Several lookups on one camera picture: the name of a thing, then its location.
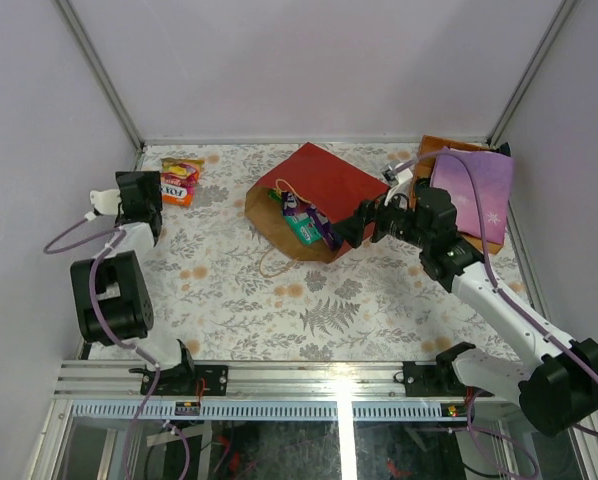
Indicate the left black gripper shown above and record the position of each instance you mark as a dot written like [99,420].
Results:
[142,185]

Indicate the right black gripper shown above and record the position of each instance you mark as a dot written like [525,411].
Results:
[352,229]

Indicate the orange Fox's candy bag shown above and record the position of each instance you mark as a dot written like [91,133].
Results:
[179,178]

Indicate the red paper bag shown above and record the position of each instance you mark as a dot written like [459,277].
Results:
[333,185]

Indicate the teal snack packet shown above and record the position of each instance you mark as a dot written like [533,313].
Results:
[302,225]

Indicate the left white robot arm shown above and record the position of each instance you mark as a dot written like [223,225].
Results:
[112,301]

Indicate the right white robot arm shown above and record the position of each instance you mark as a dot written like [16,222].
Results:
[555,378]

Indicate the purple Frozen bag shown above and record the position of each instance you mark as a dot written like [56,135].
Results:
[491,179]

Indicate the purple chocolate bar wrapper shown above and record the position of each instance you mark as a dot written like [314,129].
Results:
[329,236]

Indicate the wooden tray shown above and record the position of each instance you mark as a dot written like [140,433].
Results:
[430,147]

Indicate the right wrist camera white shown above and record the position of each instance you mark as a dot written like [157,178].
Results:
[397,174]

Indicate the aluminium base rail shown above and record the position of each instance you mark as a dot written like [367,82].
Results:
[247,380]

